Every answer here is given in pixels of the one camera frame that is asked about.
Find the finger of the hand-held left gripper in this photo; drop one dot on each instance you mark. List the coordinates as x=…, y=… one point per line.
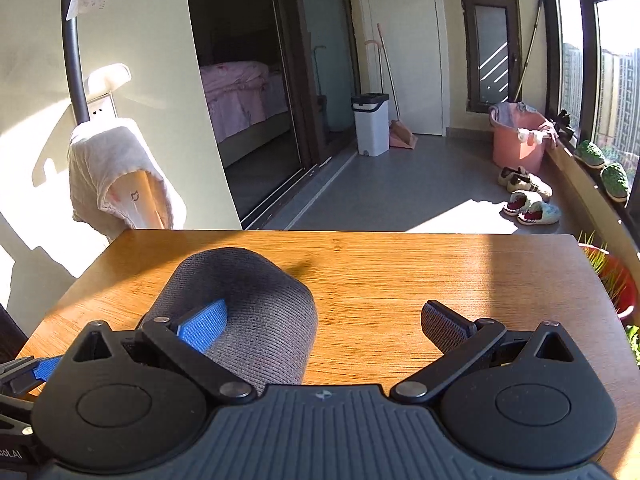
x=47, y=370

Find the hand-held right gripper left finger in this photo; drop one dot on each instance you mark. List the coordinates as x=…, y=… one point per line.
x=205, y=327

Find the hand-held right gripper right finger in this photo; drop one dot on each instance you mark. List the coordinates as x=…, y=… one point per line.
x=445, y=327

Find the dark grey knit garment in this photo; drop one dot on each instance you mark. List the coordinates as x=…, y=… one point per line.
x=270, y=310

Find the white and red slipper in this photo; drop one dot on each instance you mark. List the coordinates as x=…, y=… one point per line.
x=520, y=204

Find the beige slipper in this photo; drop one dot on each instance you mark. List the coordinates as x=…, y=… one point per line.
x=512, y=176
x=535, y=186

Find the red basin with grass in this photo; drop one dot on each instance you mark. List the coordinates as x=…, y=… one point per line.
x=617, y=285

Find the white cloth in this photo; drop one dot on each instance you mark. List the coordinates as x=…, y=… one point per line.
x=107, y=170

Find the green leafy plant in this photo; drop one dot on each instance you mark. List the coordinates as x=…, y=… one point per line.
x=634, y=342

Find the pink bucket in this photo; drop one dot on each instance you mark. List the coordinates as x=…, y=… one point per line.
x=515, y=147

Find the pink dustpan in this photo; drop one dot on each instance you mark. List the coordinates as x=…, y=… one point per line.
x=402, y=136

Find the white rag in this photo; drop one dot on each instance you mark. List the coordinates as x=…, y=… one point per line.
x=536, y=136

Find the white trash bin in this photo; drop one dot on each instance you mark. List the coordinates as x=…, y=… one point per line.
x=371, y=125

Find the green knit shoe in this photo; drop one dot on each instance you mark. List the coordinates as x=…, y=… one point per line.
x=615, y=182
x=590, y=154

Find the pink-grey rag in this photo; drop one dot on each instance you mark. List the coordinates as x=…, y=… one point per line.
x=510, y=111

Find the small dark plant pot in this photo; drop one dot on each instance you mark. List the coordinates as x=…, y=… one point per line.
x=564, y=127

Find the bed with pink blanket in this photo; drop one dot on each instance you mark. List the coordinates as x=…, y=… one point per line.
x=240, y=95

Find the dark framed glass door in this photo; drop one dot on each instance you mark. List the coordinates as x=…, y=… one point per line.
x=490, y=50

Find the white door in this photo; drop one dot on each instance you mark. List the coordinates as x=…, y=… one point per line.
x=405, y=45

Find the upright vacuum cleaner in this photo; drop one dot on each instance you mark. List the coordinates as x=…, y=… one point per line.
x=75, y=70

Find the sliding glass door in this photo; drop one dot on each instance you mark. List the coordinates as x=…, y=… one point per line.
x=320, y=60

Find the mop pole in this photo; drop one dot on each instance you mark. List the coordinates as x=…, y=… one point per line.
x=527, y=45

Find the dark framed window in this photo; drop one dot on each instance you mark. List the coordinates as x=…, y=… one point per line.
x=590, y=60

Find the wall socket with cover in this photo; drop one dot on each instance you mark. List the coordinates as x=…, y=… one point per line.
x=107, y=90

